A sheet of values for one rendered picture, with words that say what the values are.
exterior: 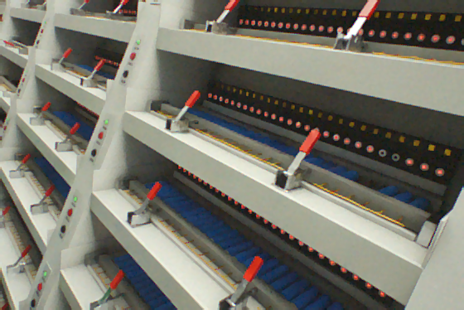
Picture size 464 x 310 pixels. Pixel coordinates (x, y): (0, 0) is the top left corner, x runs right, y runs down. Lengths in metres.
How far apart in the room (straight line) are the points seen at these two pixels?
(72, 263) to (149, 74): 0.47
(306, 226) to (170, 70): 0.51
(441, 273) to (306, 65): 0.28
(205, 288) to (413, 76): 0.40
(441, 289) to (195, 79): 0.66
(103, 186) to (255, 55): 0.45
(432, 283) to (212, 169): 0.31
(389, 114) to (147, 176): 0.55
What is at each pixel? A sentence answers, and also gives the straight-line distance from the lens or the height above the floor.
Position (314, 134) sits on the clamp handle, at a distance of 0.44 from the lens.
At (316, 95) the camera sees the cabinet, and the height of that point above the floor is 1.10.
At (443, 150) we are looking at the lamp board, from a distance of 0.53.
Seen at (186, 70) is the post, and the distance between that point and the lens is 0.79.
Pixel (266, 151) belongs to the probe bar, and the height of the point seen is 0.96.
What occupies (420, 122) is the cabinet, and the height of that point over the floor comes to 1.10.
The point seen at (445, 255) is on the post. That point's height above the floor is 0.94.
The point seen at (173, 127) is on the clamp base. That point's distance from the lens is 0.59.
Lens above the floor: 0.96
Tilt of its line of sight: 3 degrees down
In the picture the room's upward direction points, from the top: 23 degrees clockwise
